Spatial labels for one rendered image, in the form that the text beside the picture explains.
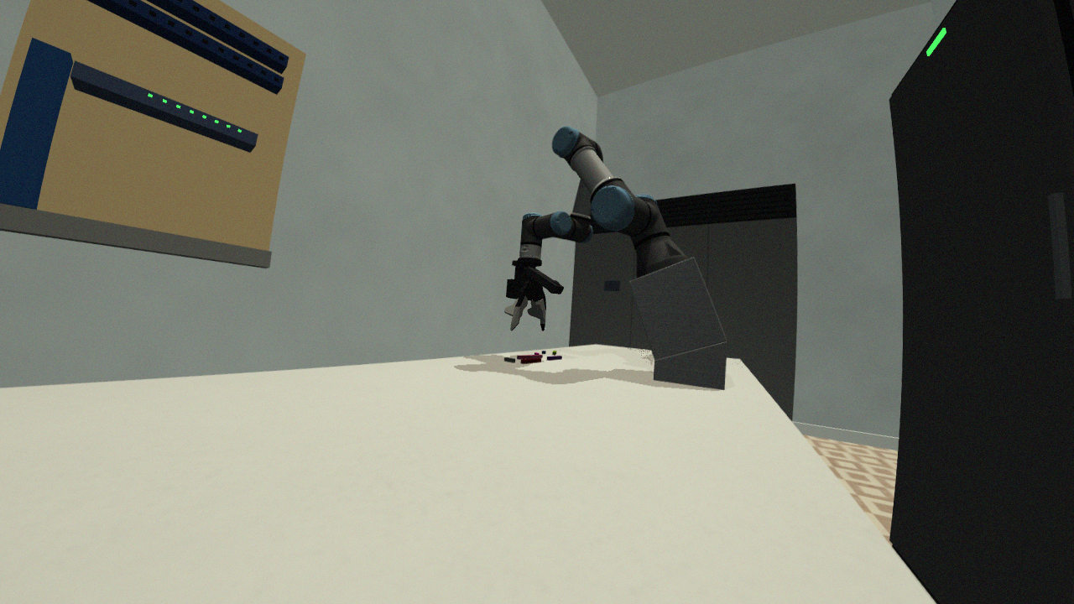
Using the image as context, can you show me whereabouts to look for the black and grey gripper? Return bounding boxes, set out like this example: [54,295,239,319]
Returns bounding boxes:
[504,258,546,331]

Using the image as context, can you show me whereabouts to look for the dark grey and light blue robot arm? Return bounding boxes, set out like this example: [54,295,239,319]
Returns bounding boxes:
[519,126,688,278]

